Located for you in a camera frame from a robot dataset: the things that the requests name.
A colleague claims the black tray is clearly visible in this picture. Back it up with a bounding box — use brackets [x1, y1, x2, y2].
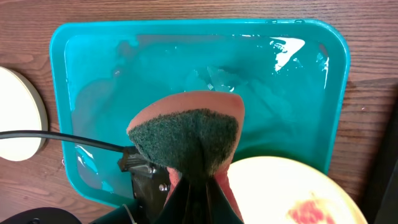
[361, 104, 397, 224]

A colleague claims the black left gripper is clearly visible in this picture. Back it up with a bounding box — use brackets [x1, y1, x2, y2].
[90, 151, 170, 224]

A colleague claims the teal plastic tray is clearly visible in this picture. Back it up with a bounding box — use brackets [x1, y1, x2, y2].
[49, 18, 351, 208]

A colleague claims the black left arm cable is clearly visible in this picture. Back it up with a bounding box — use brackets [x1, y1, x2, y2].
[0, 129, 137, 154]

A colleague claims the yellow plate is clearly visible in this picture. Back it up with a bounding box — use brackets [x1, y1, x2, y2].
[1, 67, 49, 161]
[228, 156, 367, 224]

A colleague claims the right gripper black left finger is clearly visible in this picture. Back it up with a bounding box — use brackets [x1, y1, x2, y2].
[154, 177, 199, 224]

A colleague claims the pink green sponge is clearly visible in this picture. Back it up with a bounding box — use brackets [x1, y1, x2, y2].
[127, 91, 245, 221]

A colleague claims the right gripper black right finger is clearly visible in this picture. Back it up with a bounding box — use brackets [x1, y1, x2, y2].
[197, 178, 243, 224]

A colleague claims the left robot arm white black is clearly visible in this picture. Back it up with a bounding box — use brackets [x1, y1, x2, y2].
[4, 153, 170, 224]

